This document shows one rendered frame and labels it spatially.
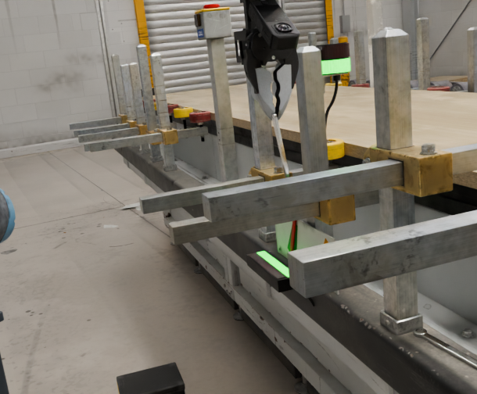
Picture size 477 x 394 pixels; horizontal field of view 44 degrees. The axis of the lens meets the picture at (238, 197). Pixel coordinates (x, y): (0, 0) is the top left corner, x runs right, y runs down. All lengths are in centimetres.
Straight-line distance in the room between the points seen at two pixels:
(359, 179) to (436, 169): 10
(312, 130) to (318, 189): 32
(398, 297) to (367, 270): 40
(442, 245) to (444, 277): 65
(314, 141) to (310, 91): 9
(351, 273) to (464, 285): 66
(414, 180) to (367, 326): 27
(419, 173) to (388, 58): 16
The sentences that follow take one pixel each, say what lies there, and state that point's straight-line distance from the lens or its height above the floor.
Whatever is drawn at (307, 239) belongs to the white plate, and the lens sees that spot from 110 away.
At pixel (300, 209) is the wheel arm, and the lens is 102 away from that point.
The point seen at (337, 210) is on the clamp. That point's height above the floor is 84.
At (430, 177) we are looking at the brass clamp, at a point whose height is 94.
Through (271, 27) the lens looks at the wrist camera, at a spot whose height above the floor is 115.
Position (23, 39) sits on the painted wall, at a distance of 872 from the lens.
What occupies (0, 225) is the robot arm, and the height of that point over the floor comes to 77.
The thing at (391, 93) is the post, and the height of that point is 105.
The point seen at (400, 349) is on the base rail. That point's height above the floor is 70.
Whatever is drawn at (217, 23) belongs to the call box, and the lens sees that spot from 150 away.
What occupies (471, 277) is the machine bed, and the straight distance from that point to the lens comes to 111.
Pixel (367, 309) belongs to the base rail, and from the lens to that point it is 99.
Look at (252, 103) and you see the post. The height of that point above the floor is 101.
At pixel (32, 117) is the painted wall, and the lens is 873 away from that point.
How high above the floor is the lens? 112
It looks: 14 degrees down
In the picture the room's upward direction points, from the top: 6 degrees counter-clockwise
